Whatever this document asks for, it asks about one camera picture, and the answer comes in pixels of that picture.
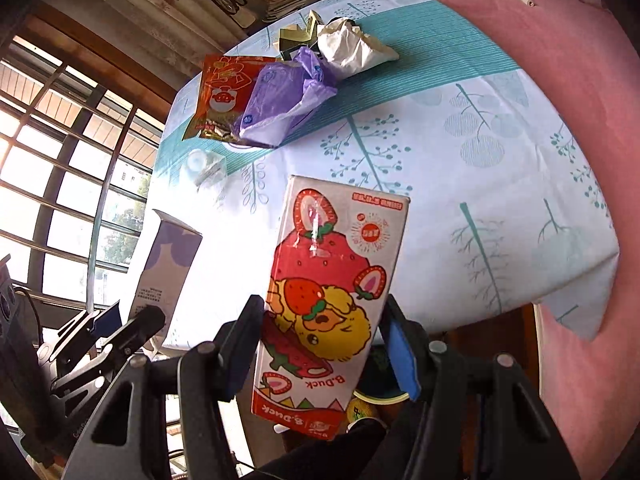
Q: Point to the pink bed sheet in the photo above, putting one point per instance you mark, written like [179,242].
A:
[600,110]

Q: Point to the pale curtain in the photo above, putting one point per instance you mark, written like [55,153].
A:
[140,35]

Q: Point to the strawberry print drink carton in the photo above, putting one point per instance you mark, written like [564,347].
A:
[330,280]

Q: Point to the stack of papers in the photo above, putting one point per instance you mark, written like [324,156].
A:
[290,2]

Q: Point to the brown window grille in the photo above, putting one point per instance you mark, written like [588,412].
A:
[75,170]

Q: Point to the leaf print teal tablecloth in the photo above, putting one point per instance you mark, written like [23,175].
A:
[450,160]

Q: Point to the white crumpled paper bag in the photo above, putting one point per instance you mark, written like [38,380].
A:
[350,45]

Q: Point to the clear plastic bottle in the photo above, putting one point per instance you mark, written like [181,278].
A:
[206,167]

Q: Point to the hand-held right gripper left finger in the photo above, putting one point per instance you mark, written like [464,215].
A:
[240,371]

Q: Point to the orange snack packet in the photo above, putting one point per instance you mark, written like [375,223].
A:
[222,92]

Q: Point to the yellow round object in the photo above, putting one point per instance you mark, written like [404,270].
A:
[361,412]

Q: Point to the yellow crumpled paper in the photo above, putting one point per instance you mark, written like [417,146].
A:
[295,35]

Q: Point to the purple and white carton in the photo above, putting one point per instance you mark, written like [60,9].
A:
[165,270]

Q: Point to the purple plastic bag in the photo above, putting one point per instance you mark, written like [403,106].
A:
[285,97]

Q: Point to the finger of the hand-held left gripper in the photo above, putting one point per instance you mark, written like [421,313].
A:
[107,317]
[135,327]

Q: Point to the dark waste bin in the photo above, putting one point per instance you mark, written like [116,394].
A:
[380,390]

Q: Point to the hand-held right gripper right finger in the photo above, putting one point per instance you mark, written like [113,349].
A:
[402,355]

